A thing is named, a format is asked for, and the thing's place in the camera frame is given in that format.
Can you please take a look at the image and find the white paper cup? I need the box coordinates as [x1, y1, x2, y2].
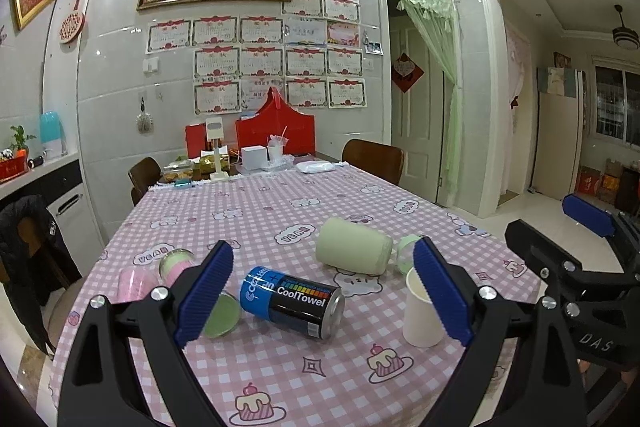
[402, 268, 445, 348]

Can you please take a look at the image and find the plastic drink cup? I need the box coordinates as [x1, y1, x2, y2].
[267, 134, 288, 161]

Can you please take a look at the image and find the pink towel roll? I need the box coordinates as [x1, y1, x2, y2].
[116, 267, 158, 303]

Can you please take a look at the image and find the white refrigerator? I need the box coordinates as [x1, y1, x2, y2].
[532, 67, 586, 200]

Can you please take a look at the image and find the black jacket on chair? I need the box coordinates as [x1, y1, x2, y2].
[1, 195, 81, 355]

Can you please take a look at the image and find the pink jar green lid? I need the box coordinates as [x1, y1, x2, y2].
[158, 248, 241, 339]

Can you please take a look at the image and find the clear green-rimmed lid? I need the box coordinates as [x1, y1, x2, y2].
[395, 234, 421, 275]

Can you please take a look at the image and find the ceiling lamp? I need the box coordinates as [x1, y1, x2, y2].
[612, 4, 640, 51]

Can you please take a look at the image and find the pink checkered tablecloth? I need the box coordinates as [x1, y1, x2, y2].
[50, 167, 539, 426]

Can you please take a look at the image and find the brown chair right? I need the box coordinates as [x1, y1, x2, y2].
[342, 139, 405, 185]

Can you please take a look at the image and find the brown chair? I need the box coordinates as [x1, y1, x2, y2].
[128, 157, 162, 206]
[342, 139, 405, 185]

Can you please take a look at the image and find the blue black CoolTowel can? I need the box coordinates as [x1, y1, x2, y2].
[239, 265, 345, 340]

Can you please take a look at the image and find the white door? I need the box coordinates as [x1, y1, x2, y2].
[390, 16, 446, 202]

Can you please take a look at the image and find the light green towel roll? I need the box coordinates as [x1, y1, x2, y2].
[314, 218, 393, 275]

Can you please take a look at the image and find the brown chair left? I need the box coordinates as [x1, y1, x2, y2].
[128, 157, 162, 206]

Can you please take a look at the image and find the red door decoration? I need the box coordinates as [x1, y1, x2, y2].
[392, 53, 424, 93]

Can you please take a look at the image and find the potted plant red pot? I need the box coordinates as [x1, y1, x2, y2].
[0, 124, 35, 183]

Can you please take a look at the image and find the green curtain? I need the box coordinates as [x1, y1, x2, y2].
[387, 0, 462, 205]

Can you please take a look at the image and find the blue white humidifier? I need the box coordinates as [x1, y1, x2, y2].
[40, 112, 66, 159]

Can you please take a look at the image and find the white plastic bag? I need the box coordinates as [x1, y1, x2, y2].
[295, 160, 335, 174]

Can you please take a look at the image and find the white box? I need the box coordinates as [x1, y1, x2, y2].
[241, 145, 268, 171]

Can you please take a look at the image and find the white stand sign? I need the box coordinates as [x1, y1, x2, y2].
[205, 116, 229, 181]

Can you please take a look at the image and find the white cabinet with handle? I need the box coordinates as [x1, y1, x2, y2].
[0, 150, 106, 278]

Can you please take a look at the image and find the hanging brush wall ornament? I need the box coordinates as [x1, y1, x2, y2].
[136, 96, 153, 134]

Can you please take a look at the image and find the red round wall ornament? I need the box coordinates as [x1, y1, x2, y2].
[58, 0, 85, 44]

